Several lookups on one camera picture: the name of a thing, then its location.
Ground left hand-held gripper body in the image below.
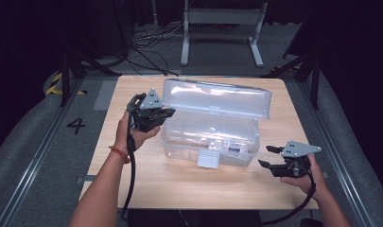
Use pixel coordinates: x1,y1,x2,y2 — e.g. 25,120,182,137
126,88,165,132

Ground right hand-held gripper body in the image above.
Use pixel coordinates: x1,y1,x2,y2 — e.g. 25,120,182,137
270,140,322,179

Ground white and blue packet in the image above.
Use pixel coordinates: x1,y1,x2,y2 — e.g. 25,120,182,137
224,143,246,156

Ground clear plastic storage box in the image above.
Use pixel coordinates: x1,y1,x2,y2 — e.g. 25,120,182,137
160,78,273,170

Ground person's left hand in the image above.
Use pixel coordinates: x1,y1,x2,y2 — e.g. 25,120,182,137
113,111,162,157

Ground person's right hand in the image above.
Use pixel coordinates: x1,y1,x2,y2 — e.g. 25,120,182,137
279,153,332,201

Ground black tripod stand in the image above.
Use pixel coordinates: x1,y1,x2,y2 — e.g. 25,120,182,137
260,46,323,112
59,46,123,108

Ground yellow and black hazard tape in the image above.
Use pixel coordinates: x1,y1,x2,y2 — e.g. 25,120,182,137
44,72,88,96

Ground grey metal floor rail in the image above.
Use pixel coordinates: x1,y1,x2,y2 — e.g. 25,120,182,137
0,79,86,227
298,80,374,227

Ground red string bracelet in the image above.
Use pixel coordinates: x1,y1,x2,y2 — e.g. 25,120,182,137
108,145,131,165

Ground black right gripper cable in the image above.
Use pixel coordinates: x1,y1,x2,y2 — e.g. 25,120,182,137
262,164,318,227

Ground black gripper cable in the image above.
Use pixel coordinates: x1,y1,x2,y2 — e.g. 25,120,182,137
262,164,318,227
119,119,137,222

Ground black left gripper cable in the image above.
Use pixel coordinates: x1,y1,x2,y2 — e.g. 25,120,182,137
119,119,137,222

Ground bundle of black floor cables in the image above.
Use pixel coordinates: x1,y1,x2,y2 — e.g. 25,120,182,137
128,22,187,78

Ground grey metal stand frame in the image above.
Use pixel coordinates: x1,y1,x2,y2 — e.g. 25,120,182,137
180,0,270,68

